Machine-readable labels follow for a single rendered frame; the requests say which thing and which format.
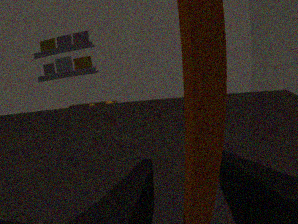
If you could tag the orange handle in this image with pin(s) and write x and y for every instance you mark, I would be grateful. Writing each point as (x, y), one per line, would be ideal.
(203, 50)

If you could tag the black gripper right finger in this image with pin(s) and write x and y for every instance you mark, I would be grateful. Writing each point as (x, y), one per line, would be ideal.
(257, 194)

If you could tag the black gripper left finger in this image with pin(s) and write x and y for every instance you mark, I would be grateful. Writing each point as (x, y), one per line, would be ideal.
(130, 202)

